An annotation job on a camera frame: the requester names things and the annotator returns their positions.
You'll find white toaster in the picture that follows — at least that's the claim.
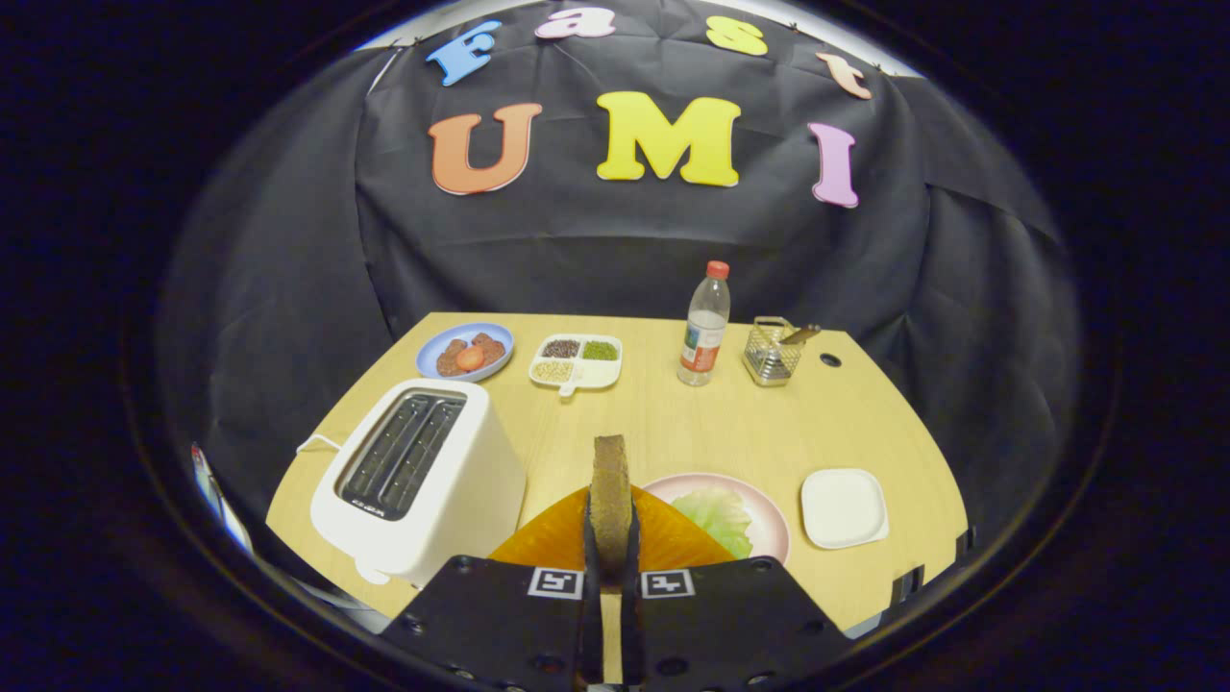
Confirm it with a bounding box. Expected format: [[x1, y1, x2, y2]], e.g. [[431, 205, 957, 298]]
[[309, 378, 528, 589]]

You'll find clear water bottle red cap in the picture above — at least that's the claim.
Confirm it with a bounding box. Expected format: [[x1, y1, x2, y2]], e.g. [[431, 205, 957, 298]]
[[676, 260, 731, 387]]

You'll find white divided dish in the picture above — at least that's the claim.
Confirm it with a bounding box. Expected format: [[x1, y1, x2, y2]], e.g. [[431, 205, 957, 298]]
[[529, 333, 624, 397]]

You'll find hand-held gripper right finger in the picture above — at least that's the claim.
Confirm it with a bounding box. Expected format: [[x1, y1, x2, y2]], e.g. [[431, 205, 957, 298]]
[[622, 485, 851, 692]]

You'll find metal wire utensil basket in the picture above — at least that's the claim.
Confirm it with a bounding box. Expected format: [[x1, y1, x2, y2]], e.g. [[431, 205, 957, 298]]
[[742, 316, 803, 387]]

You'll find pink round plate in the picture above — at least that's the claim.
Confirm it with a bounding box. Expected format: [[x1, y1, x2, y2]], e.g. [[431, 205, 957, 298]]
[[642, 472, 791, 566]]

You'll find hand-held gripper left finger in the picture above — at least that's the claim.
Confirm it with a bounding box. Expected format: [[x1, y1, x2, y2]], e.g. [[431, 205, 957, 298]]
[[380, 485, 603, 692]]

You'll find white panel with coloured print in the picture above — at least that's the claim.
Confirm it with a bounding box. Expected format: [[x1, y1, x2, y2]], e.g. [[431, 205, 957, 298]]
[[190, 442, 253, 554]]

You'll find green lettuce leaf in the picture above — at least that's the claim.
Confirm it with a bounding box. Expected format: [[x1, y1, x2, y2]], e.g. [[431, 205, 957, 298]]
[[671, 485, 755, 560]]

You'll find black backdrop cloth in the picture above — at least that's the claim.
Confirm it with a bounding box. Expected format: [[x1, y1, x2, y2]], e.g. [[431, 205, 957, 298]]
[[159, 0, 1082, 539]]

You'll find blue round plate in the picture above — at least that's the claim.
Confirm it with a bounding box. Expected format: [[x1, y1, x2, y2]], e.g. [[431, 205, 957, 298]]
[[415, 322, 515, 383]]

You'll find brown bread slice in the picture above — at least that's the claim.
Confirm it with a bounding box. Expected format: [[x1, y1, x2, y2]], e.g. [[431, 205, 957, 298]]
[[589, 434, 635, 582]]

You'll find white square plate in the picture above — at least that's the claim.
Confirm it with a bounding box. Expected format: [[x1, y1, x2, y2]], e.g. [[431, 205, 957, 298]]
[[800, 468, 890, 551]]

